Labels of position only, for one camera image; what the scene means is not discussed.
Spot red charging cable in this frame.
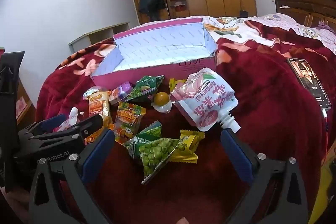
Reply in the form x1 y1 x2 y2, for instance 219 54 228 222
321 109 330 161

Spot cartoon printed white blanket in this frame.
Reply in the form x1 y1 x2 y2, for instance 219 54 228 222
203 15 289 43

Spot purple cloth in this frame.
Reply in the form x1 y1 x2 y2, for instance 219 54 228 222
318 21 336 35

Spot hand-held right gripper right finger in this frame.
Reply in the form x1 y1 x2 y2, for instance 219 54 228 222
220 128 309 224

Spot yellow cloth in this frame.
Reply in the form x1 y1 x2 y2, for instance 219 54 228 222
308 161 335 224

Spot person's left hand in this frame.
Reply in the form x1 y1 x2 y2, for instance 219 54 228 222
0 186 30 224

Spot yellow jelly cup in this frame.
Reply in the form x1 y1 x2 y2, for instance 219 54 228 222
152 92 173 114

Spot dark hanging coats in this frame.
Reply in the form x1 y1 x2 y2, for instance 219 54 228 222
138 0 166 22

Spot yellow candy packet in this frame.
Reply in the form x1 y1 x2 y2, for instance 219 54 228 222
169 78 188 94
168 130 205 164

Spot grey low shelf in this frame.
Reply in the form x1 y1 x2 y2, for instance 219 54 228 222
69 21 131 55

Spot black smartphone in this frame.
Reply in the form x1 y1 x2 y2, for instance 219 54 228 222
287 57 332 110

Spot colourful gummy candy packet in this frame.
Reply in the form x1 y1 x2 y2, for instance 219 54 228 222
113 101 147 144

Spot green pea snack packet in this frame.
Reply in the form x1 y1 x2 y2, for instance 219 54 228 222
126 121 181 185
125 75 165 109

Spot small white jelly drink pouch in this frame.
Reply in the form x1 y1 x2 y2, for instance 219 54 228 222
54 107 86 132

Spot pink cardboard box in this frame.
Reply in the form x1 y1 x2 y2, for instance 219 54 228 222
90 17 218 86

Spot purple snack pack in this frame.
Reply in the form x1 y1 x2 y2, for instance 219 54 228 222
109 81 134 105

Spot orange snack packet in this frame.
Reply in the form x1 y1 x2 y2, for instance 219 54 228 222
84 91 113 144

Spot large white jelly drink pouch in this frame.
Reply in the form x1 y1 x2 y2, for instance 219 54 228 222
170 67 240 132

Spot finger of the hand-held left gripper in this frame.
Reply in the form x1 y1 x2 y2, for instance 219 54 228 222
16 115 104 161
18 114 67 139

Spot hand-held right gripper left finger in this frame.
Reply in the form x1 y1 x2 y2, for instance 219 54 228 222
28 128 115 224

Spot pink checkered bed sheet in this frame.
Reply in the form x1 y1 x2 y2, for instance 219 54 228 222
136 13 336 54

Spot red floral blanket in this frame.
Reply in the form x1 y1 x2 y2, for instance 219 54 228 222
35 22 336 224

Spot dark wooden headboard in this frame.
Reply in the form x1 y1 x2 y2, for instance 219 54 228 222
273 0 336 30

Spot wooden bedside cabinet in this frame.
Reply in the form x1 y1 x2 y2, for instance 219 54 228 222
14 74 37 126

